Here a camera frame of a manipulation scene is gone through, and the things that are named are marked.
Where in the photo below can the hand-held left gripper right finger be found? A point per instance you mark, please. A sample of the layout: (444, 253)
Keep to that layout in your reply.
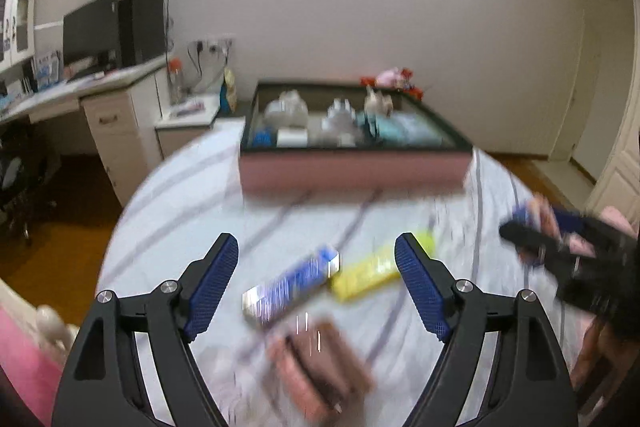
(420, 282)

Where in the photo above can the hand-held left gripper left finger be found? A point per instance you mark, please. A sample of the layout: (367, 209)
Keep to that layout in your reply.
(215, 282)

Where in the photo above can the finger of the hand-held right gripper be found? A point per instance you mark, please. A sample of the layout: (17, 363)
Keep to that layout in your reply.
(570, 221)
(520, 234)

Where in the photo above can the yellow snack packet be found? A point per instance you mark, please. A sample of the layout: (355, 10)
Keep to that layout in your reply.
(365, 274)

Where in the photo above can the blue snack bar packet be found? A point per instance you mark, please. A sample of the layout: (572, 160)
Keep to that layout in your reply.
(290, 287)

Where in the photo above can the pink cardboard box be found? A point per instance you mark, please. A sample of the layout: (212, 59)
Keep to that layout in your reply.
(350, 172)

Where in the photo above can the clear plastic box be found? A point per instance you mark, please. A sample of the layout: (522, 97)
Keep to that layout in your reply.
(417, 129)

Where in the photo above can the blue rectangular box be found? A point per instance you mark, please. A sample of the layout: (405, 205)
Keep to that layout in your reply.
(262, 138)

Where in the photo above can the teal round container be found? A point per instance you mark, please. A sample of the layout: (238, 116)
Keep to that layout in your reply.
(385, 127)

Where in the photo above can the white charger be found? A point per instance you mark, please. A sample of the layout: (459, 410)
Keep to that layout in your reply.
(292, 138)

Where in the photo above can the white plug adapter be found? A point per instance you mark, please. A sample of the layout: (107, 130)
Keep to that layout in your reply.
(340, 119)

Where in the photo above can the person's right forearm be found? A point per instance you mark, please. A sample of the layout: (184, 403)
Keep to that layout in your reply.
(592, 352)

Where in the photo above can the pink bedding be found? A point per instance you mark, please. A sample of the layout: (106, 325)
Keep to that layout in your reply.
(620, 217)

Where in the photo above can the white panelled door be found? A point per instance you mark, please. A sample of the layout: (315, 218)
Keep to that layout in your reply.
(620, 167)

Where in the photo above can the striped white tablecloth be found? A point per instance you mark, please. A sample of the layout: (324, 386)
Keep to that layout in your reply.
(175, 217)

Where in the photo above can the brown pink snack packet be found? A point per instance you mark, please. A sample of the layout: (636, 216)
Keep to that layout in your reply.
(320, 367)

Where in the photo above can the cream hallway door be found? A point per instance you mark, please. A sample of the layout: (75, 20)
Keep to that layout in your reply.
(570, 82)

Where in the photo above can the low black white cabinet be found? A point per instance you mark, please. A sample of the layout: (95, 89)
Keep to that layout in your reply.
(180, 137)

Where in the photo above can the red storage crate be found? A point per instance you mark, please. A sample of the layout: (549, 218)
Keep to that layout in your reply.
(417, 93)

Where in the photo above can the printed paper pack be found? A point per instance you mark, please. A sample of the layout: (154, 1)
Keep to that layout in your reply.
(187, 108)

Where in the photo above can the white desk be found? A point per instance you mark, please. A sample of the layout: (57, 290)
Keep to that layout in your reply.
(120, 127)

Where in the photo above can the blue yellow snack bag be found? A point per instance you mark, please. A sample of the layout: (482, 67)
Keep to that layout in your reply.
(230, 94)

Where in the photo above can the red packet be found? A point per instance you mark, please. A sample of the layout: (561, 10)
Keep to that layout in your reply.
(407, 73)

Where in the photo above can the clear bottle orange cap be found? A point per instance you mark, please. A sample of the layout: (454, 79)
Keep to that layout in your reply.
(176, 82)

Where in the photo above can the pink plush toy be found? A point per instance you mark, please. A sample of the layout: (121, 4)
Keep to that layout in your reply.
(390, 77)

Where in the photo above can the pink cushion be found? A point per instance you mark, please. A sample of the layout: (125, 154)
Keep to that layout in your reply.
(20, 352)

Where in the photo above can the black office chair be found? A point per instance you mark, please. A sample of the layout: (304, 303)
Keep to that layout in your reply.
(20, 187)

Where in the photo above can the black computer tower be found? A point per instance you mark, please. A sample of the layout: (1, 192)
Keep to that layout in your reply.
(142, 29)

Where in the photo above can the blue white carton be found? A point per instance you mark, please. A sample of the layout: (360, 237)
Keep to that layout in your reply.
(47, 69)

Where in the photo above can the black computer monitor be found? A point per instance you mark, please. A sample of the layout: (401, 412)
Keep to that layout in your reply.
(90, 27)

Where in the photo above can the white glass-door hutch cabinet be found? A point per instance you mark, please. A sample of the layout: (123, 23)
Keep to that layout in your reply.
(20, 22)

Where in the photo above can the white wall power outlet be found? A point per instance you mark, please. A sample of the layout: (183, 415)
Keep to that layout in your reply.
(220, 42)

